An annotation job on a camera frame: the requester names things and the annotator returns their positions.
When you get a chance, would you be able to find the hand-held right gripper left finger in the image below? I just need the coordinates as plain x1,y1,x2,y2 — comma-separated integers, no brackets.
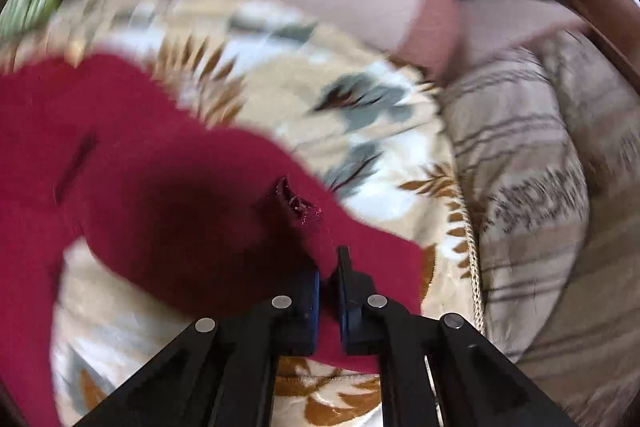
73,268,321,427

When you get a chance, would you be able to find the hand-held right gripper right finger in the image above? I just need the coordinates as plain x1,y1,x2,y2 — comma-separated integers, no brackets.
336,246,578,427

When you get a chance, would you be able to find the striped beige pillow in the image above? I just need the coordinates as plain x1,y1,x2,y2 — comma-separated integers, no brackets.
442,27,640,427

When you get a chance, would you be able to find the leaf print blanket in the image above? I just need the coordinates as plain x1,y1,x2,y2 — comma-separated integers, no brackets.
10,0,488,427

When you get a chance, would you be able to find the dark red knit garment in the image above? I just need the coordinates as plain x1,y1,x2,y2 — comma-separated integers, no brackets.
0,53,428,427

